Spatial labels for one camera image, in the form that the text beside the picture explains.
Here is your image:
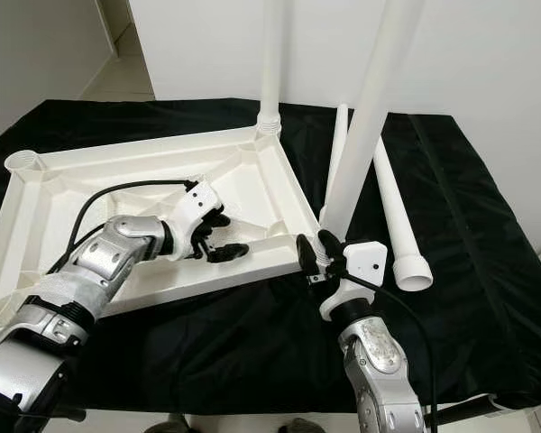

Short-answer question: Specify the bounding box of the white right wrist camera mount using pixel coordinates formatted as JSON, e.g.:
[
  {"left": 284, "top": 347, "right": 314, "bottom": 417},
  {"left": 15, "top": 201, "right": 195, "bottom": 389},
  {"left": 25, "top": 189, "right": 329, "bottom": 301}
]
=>
[{"left": 318, "top": 240, "right": 389, "bottom": 323}]

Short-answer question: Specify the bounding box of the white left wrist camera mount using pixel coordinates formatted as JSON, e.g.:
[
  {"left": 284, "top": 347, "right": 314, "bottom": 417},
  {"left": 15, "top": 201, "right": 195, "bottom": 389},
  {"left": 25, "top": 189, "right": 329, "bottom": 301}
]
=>
[{"left": 167, "top": 179, "right": 222, "bottom": 258}]

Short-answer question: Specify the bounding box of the white plastic children table top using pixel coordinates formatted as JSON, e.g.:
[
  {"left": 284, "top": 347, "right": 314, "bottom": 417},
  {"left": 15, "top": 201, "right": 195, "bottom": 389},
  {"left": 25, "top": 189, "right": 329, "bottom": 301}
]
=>
[{"left": 0, "top": 124, "right": 335, "bottom": 339}]

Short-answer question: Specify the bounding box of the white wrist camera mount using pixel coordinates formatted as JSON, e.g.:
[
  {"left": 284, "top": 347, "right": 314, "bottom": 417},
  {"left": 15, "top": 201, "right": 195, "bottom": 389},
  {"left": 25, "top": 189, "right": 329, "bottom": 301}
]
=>
[
  {"left": 318, "top": 240, "right": 389, "bottom": 323},
  {"left": 167, "top": 179, "right": 222, "bottom": 258}
]

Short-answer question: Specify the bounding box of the black fabric table cover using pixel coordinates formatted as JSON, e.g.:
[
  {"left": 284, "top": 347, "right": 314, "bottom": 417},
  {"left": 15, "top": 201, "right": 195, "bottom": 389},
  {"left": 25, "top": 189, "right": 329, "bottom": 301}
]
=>
[{"left": 0, "top": 99, "right": 541, "bottom": 411}]

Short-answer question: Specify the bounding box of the white plastic screw-in table leg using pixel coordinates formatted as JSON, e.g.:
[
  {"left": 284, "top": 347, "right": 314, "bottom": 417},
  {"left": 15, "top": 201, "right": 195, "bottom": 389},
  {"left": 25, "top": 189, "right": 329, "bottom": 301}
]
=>
[
  {"left": 257, "top": 0, "right": 288, "bottom": 138},
  {"left": 326, "top": 103, "right": 351, "bottom": 213},
  {"left": 317, "top": 0, "right": 428, "bottom": 244},
  {"left": 371, "top": 135, "right": 435, "bottom": 292}
]

